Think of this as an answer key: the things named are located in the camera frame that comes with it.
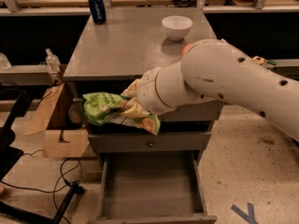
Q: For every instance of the blue soda can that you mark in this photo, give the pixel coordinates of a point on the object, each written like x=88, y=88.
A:
x=98, y=11

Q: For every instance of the grey drawer cabinet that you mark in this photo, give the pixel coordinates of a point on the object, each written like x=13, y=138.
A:
x=109, y=56

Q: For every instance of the green small object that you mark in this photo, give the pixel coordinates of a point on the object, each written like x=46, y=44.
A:
x=272, y=62

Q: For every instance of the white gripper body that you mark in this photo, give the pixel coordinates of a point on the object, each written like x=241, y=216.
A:
x=147, y=91

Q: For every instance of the orange fruit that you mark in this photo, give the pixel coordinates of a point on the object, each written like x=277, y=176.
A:
x=185, y=49

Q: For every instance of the grey bottom drawer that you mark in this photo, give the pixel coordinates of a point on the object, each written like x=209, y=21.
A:
x=151, y=188

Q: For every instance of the green rice chip bag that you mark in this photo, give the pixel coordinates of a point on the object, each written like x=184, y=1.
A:
x=100, y=108

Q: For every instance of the cardboard box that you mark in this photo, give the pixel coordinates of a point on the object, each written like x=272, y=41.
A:
x=62, y=138

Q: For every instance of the black stand left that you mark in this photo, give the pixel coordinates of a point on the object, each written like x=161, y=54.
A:
x=10, y=155

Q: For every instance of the grey drawer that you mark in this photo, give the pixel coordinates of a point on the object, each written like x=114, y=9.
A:
x=184, y=113
x=132, y=142
x=151, y=188

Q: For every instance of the grey middle drawer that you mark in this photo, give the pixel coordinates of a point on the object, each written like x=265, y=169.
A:
x=132, y=142

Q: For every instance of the clear plastic bottle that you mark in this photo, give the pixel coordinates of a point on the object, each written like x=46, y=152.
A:
x=52, y=61

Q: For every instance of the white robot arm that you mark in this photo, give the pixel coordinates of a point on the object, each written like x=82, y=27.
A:
x=214, y=69

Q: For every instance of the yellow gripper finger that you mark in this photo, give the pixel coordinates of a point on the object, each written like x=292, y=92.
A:
x=134, y=110
x=131, y=90

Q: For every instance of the white bowl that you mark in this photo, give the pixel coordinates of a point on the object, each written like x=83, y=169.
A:
x=176, y=27

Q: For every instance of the grey top drawer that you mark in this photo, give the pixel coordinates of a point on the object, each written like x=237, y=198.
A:
x=184, y=113

